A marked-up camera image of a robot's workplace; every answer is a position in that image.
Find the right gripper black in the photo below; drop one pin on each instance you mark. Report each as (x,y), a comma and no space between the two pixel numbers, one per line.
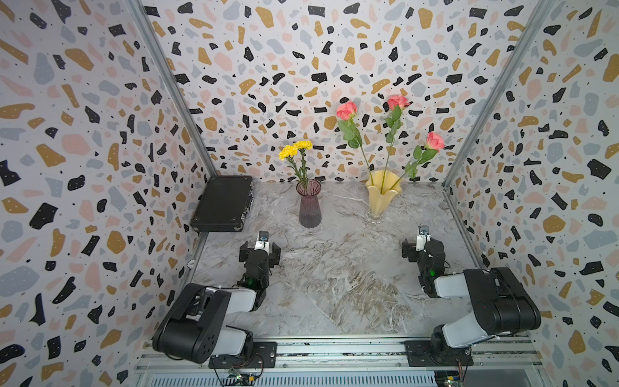
(412,251)

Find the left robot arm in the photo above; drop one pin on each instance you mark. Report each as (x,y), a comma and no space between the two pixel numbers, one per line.
(195,327)

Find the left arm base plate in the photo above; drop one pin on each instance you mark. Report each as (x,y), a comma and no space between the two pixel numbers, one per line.
(260,355)

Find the corner aluminium post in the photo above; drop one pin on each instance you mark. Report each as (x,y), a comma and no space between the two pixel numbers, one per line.
(534,24)
(138,13)

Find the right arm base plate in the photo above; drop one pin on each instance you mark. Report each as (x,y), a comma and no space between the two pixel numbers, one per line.
(424,353)

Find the yellow flower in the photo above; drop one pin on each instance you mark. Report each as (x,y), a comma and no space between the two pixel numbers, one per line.
(288,154)
(301,148)

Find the black hard case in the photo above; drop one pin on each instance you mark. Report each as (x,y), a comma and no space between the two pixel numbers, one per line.
(224,205)

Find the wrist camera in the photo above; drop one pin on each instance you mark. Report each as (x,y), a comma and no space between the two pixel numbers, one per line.
(423,237)
(262,242)

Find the yellow fluted glass vase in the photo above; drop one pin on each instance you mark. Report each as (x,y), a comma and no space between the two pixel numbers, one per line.
(378,203)

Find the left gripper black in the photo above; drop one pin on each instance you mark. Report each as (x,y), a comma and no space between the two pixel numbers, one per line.
(273,257)

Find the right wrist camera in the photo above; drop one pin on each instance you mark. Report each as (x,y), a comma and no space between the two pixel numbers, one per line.
(423,237)

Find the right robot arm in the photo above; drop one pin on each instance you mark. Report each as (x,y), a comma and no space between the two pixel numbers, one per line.
(500,304)

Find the right corner aluminium post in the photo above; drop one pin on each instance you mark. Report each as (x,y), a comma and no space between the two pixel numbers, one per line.
(534,24)

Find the green circuit board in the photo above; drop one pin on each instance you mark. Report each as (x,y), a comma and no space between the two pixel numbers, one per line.
(237,378)

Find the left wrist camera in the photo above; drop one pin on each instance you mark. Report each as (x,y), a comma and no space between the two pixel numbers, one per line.
(262,242)

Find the pink rose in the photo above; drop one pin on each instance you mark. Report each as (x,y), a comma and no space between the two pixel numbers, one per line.
(421,155)
(346,113)
(396,105)

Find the left corner aluminium post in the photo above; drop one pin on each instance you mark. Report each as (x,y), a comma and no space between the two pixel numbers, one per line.
(138,13)

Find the aluminium front rail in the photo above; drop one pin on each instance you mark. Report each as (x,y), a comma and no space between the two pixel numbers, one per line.
(370,360)

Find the purple ribbed glass vase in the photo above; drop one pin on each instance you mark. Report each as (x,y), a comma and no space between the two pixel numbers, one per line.
(310,215)

